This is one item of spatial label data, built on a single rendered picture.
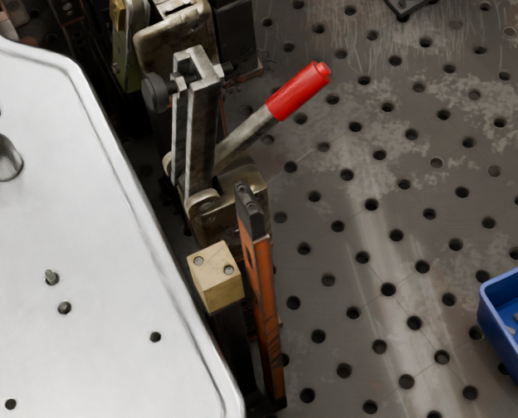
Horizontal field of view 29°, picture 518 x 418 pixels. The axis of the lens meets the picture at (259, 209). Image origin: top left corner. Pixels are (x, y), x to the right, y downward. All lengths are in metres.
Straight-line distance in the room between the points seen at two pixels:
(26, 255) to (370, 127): 0.54
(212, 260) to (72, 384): 0.16
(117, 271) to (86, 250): 0.04
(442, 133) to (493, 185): 0.09
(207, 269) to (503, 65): 0.66
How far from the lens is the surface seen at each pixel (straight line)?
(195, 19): 0.94
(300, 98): 0.80
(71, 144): 0.96
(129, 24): 0.92
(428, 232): 1.23
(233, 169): 0.86
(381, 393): 1.15
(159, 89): 0.71
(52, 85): 1.00
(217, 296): 0.82
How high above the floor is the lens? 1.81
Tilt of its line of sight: 64 degrees down
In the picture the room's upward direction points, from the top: 7 degrees counter-clockwise
